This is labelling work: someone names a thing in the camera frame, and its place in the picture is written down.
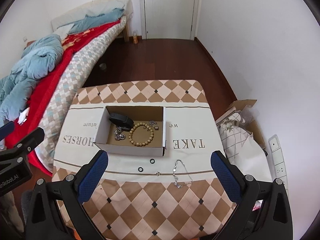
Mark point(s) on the light blue duvet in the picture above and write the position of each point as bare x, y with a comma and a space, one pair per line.
37, 61

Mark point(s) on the white power strip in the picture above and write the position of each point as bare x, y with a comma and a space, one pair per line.
278, 160

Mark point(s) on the open white cardboard box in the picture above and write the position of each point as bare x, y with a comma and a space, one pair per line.
145, 139

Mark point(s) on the red bed blanket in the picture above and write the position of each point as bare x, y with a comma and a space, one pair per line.
44, 90

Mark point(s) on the white door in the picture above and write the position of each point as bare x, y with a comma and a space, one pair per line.
169, 19

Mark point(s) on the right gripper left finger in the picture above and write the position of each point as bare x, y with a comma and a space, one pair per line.
44, 218

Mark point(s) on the white plastic bag red print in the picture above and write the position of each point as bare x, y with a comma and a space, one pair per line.
257, 205

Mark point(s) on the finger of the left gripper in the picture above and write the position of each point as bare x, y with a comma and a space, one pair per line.
30, 141
6, 130

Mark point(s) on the checkered bed sheet mattress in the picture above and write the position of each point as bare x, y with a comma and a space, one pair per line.
73, 78

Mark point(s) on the white headboard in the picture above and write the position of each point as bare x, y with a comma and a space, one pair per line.
92, 8

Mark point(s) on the black fitness band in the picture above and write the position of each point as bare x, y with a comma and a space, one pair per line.
121, 121

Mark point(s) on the checkered beige tablecloth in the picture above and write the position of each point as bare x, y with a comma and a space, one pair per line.
130, 202

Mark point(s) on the white paper on bed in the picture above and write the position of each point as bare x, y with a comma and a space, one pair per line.
23, 116

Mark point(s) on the orange drink bottle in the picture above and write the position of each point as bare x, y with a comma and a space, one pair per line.
135, 37

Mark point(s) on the brown cardboard box floor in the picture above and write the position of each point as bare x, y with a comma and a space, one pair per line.
247, 118

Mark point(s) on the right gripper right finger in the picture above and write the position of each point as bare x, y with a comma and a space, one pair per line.
272, 221

